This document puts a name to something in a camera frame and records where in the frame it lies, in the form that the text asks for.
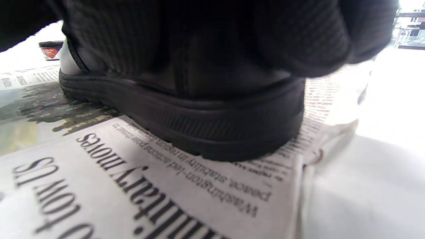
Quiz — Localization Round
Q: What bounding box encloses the newspaper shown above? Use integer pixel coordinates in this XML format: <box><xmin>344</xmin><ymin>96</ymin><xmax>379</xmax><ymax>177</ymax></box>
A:
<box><xmin>0</xmin><ymin>61</ymin><xmax>375</xmax><ymax>239</ymax></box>

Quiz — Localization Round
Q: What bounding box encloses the person's right hand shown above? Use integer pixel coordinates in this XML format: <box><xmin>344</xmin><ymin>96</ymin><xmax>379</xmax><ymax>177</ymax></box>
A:
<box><xmin>0</xmin><ymin>0</ymin><xmax>399</xmax><ymax>78</ymax></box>

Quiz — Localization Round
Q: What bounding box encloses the metal rack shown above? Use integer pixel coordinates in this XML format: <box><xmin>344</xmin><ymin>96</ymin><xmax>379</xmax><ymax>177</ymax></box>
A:
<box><xmin>392</xmin><ymin>9</ymin><xmax>425</xmax><ymax>51</ymax></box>

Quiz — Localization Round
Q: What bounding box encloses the black leather shoe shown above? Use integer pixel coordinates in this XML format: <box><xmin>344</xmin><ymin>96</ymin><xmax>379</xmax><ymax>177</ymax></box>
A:
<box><xmin>59</xmin><ymin>39</ymin><xmax>306</xmax><ymax>162</ymax></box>

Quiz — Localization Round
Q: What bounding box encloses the black shoe polish jar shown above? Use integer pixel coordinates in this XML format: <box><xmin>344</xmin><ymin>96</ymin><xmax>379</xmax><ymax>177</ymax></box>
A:
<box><xmin>38</xmin><ymin>40</ymin><xmax>64</xmax><ymax>61</ymax></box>

